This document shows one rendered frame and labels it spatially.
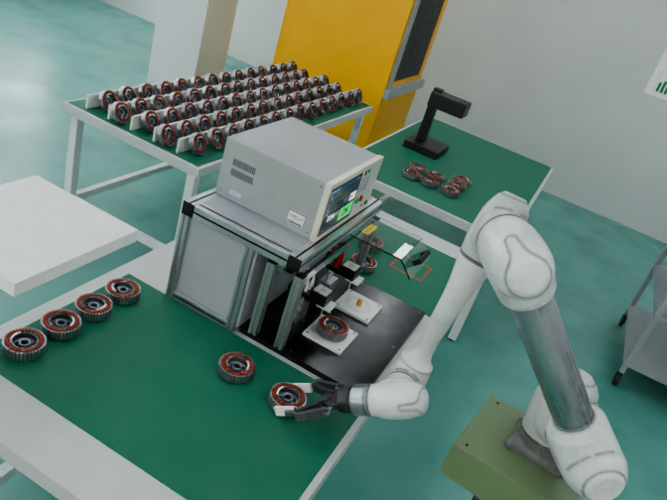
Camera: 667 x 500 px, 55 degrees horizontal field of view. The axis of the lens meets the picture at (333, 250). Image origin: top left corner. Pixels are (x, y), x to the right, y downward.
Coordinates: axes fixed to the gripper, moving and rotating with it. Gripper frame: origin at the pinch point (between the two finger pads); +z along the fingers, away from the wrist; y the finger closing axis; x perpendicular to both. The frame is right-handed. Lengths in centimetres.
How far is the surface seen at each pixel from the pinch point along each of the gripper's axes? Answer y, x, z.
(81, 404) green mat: -34, 21, 40
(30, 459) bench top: -55, 20, 39
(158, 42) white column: 369, 122, 257
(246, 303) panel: 22.0, 21.7, 19.2
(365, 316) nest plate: 57, -2, -7
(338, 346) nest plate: 32.7, -1.2, -4.5
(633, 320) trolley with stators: 287, -129, -107
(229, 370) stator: -2.0, 11.1, 15.8
